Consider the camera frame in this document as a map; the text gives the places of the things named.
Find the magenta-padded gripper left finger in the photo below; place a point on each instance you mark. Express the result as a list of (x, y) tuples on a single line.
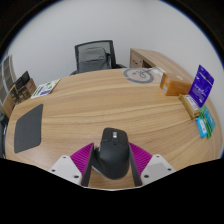
[(81, 159)]

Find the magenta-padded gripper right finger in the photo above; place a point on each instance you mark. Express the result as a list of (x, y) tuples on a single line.
[(141, 158)]

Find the black computer mouse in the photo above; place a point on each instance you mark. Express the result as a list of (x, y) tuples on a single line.
[(112, 153)]

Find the dark grey mouse pad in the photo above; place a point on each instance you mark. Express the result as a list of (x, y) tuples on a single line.
[(28, 128)]

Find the small blue pack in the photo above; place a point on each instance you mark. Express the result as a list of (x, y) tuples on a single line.
[(201, 127)]

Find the small yellow-brown box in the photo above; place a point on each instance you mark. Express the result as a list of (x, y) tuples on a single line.
[(190, 105)]

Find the green pack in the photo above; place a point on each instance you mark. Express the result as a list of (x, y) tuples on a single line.
[(210, 121)]

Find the orange cardboard box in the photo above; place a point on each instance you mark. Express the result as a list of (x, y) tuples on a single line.
[(175, 86)]

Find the white sheet with coloured stickers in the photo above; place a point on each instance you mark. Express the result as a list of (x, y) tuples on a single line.
[(45, 88)]

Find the black padded office chair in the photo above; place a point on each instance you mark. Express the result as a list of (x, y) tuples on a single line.
[(2, 136)]

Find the wide brown coffee box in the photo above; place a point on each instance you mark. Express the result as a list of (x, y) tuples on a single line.
[(27, 90)]

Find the tall brown coffee box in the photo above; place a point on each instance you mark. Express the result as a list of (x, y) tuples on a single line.
[(13, 94)]

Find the purple retail card package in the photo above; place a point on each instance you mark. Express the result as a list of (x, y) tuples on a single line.
[(202, 86)]

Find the black coffee box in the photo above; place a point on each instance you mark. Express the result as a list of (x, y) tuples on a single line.
[(22, 80)]

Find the wooden side desk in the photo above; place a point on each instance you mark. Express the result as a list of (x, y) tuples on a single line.
[(156, 60)]

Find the grey backpack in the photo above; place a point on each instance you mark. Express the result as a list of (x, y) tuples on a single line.
[(92, 59)]

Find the wooden shelf unit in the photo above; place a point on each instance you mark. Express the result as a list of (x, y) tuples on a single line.
[(6, 80)]

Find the black mesh office chair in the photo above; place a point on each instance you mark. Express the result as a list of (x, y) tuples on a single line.
[(95, 43)]

